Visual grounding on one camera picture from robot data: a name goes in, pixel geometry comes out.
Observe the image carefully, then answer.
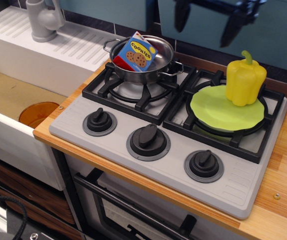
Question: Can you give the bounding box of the grey toy stove top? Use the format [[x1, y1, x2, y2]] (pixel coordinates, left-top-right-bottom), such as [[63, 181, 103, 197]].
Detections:
[[49, 93, 273, 219]]

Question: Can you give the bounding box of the white toy sink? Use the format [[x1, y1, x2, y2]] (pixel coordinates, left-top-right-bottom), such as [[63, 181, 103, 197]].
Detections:
[[0, 6, 115, 191]]

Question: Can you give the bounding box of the lime green plate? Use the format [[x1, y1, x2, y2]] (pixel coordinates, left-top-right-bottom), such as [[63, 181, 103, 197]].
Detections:
[[190, 85, 265, 131]]

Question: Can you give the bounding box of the oven door with handle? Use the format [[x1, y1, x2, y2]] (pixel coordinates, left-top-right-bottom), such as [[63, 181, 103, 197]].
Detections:
[[73, 168, 243, 240]]

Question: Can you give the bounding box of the middle black stove knob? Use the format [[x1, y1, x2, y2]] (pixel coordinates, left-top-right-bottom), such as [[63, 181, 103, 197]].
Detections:
[[126, 123, 171, 162]]

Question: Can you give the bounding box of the right black burner grate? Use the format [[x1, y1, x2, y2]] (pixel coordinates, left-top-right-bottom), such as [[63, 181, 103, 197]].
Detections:
[[162, 69, 287, 164]]

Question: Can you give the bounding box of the stainless steel pot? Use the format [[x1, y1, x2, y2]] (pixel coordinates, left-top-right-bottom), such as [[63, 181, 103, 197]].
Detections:
[[103, 34, 184, 85]]

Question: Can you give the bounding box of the wooden drawer cabinet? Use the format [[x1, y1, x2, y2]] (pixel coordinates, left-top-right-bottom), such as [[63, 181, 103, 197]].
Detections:
[[0, 160, 82, 240]]

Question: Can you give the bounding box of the black braided foreground cable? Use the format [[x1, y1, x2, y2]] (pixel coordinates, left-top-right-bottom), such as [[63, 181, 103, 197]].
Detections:
[[0, 196, 29, 240]]

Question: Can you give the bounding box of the right black stove knob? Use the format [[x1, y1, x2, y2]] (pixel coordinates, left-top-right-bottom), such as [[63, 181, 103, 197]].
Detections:
[[184, 149, 224, 184]]

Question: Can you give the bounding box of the left black burner grate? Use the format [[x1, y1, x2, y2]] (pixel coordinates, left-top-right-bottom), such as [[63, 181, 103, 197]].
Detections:
[[82, 62, 197, 125]]

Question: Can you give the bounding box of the yellow toy bell pepper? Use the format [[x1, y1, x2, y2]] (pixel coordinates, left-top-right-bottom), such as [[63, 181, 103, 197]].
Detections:
[[225, 50, 267, 107]]

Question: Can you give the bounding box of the blue cookie box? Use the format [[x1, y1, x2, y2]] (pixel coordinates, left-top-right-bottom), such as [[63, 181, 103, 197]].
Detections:
[[112, 31, 158, 72]]

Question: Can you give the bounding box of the grey toy faucet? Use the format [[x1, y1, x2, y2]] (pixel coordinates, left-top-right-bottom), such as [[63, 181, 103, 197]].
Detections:
[[26, 0, 65, 43]]

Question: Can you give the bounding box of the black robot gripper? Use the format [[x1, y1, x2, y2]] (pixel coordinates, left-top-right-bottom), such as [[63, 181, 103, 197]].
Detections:
[[174, 0, 261, 48]]

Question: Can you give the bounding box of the black stove knob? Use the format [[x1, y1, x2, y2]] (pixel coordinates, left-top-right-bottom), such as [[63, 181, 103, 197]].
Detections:
[[126, 123, 171, 162], [82, 107, 118, 137], [184, 149, 224, 184]]

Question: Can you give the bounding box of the left black stove knob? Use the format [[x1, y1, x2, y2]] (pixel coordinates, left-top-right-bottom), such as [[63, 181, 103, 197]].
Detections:
[[82, 107, 118, 137]]

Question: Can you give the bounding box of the black burner grate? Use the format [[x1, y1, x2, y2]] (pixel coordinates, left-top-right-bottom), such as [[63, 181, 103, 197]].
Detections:
[[82, 62, 197, 125], [162, 69, 287, 164]]

